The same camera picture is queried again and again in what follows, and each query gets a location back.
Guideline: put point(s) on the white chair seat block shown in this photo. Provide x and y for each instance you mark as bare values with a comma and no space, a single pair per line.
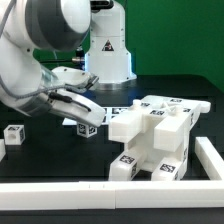
146,153

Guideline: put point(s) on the white fence piece left edge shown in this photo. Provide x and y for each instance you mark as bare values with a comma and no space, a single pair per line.
2,149

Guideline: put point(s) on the white right fence bar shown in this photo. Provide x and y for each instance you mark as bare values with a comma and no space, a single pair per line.
209,158

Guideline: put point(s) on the small white cube block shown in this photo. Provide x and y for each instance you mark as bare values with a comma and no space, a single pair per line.
14,134

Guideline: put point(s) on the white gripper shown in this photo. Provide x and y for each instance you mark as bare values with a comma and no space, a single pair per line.
68,101

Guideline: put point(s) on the white chair back frame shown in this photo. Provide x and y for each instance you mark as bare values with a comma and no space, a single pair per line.
162,123

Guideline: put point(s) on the white front fence bar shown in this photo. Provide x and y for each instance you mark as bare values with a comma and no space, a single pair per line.
111,195

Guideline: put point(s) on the flat white tagged plate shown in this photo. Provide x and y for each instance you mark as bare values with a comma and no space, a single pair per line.
111,112

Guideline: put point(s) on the white fence bar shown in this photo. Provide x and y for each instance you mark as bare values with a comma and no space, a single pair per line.
209,158
111,195

